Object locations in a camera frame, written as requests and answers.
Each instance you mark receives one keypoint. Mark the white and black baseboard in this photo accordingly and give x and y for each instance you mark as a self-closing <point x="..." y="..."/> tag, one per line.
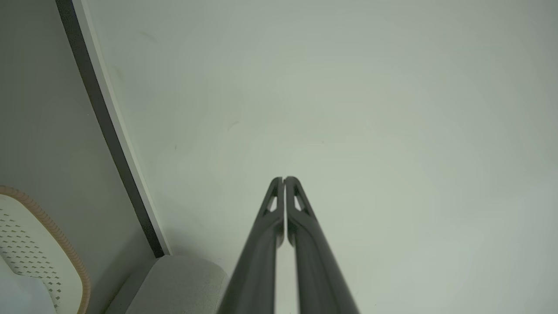
<point x="113" y="131"/>

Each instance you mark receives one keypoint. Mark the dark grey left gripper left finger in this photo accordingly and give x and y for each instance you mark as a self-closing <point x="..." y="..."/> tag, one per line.
<point x="257" y="261"/>

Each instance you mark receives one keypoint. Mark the white perforated laundry basket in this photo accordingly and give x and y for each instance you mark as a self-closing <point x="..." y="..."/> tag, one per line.
<point x="39" y="248"/>

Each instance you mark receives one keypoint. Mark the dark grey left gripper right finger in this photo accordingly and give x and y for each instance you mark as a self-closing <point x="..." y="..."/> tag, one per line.
<point x="316" y="261"/>

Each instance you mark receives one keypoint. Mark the grey fabric sofa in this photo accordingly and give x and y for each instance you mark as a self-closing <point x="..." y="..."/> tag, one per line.
<point x="174" y="285"/>

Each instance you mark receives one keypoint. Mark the pale blue-white garment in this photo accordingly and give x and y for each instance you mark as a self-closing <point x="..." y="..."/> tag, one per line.
<point x="22" y="292"/>

